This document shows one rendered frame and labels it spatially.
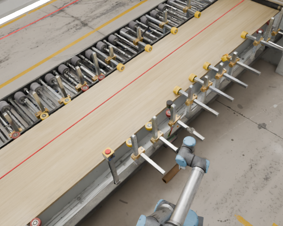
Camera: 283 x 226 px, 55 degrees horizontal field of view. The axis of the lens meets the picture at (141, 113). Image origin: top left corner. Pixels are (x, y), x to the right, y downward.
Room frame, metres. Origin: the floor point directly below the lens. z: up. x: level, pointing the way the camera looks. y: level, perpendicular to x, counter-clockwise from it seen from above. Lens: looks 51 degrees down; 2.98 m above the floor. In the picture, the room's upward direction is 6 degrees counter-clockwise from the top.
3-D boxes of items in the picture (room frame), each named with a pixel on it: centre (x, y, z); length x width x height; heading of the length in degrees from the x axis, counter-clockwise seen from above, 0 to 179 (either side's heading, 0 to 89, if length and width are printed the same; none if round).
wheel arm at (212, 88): (1.89, -0.74, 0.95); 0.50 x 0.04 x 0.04; 41
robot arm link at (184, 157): (0.96, -0.28, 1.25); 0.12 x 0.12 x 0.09; 58
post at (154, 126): (1.42, -0.11, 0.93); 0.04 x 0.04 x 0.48; 41
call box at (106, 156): (1.09, 0.28, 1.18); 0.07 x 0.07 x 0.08; 41
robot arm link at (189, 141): (1.06, -0.33, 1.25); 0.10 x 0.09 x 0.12; 148
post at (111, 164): (1.08, 0.28, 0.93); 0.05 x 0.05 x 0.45; 41
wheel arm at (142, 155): (1.22, 0.00, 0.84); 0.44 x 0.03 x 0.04; 41
